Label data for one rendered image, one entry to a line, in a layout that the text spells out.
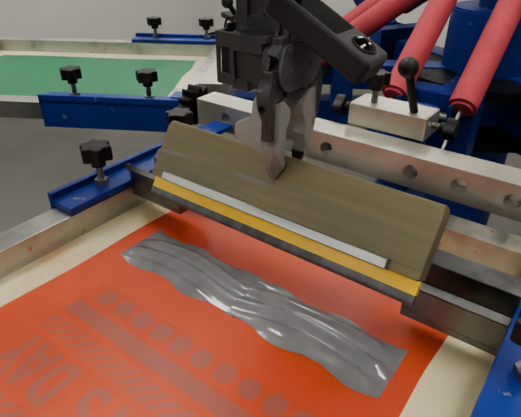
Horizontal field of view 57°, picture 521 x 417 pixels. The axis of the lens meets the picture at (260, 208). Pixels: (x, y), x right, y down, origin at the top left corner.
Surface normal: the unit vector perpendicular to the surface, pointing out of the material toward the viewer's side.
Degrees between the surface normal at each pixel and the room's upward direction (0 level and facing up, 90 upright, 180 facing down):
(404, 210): 55
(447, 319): 90
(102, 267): 0
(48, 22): 90
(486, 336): 90
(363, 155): 90
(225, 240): 0
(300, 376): 0
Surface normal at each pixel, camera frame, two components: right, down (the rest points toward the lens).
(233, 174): -0.49, -0.15
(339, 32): 0.39, -0.61
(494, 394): 0.00, -0.85
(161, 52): -0.12, 0.52
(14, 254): 0.80, 0.32
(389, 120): -0.60, 0.42
